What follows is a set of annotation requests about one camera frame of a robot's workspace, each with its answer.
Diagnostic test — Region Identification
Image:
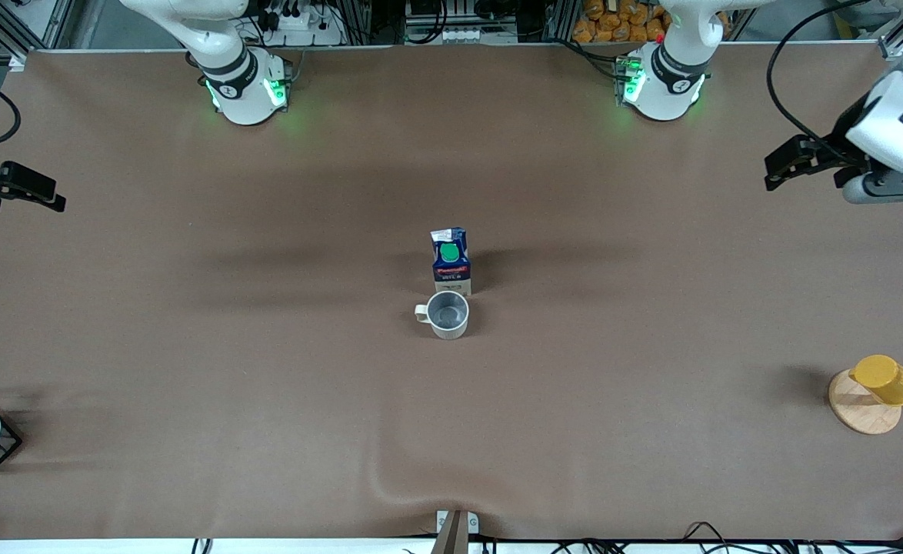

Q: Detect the yellow cup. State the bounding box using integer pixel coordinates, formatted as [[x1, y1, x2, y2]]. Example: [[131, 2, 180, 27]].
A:
[[849, 355, 903, 406]]

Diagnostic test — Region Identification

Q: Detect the blue milk carton green cap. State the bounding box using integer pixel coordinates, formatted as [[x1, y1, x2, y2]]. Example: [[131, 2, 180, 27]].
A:
[[430, 227, 473, 297]]

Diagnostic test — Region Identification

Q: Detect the wooden mug stand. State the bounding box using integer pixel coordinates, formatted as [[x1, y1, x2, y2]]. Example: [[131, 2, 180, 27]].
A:
[[828, 368, 903, 436]]

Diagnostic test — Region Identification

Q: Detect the white power strip with plugs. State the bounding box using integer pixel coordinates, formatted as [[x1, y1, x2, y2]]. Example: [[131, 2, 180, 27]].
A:
[[261, 6, 345, 45]]

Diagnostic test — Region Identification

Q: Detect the grey mug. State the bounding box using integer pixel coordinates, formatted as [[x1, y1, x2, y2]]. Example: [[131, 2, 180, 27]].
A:
[[414, 290, 471, 340]]

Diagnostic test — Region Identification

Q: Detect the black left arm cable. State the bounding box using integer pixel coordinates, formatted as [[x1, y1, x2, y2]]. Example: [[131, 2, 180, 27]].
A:
[[765, 0, 871, 143]]

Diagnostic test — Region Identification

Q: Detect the white empty power strip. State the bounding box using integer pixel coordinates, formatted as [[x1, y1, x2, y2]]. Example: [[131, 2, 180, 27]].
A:
[[442, 26, 519, 44]]

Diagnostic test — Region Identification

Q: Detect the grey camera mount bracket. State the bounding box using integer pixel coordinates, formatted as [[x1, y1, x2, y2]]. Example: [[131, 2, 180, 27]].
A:
[[430, 509, 480, 554]]

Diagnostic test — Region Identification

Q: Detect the brown table cover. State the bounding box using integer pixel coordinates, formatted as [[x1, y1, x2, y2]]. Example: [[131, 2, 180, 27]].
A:
[[0, 42, 903, 543]]

